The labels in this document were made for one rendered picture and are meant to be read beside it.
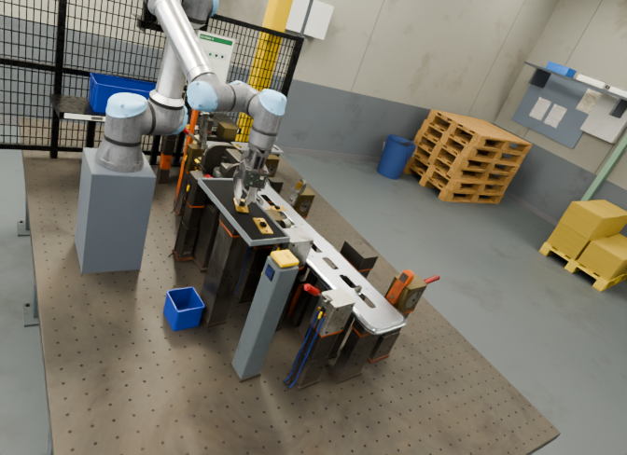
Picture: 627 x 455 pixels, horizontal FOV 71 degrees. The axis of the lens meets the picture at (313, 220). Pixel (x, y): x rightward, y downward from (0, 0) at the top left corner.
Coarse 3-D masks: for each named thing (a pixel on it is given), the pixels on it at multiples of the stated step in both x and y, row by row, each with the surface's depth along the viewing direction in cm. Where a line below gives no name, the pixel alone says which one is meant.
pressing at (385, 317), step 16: (208, 144) 217; (224, 144) 224; (272, 192) 193; (288, 208) 184; (304, 224) 177; (320, 240) 170; (320, 256) 159; (336, 256) 162; (320, 272) 149; (336, 272) 153; (352, 272) 156; (336, 288) 145; (352, 288) 148; (368, 288) 151; (384, 304) 146; (368, 320) 135; (384, 320) 138; (400, 320) 141
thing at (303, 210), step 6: (306, 192) 193; (312, 192) 195; (300, 198) 190; (306, 198) 192; (312, 198) 194; (300, 204) 192; (306, 204) 194; (300, 210) 194; (306, 210) 196; (306, 216) 199
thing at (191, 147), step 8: (192, 144) 197; (192, 152) 194; (200, 152) 196; (192, 160) 196; (184, 168) 199; (192, 168) 198; (184, 176) 202; (184, 184) 203; (184, 192) 204; (176, 200) 209; (184, 200) 206; (176, 208) 210
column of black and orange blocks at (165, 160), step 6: (168, 138) 218; (174, 138) 220; (162, 144) 221; (168, 144) 219; (174, 144) 221; (162, 150) 221; (168, 150) 221; (162, 156) 223; (168, 156) 223; (162, 162) 223; (168, 162) 225; (162, 168) 225; (168, 168) 227; (162, 174) 227; (168, 174) 229; (156, 180) 230; (162, 180) 229
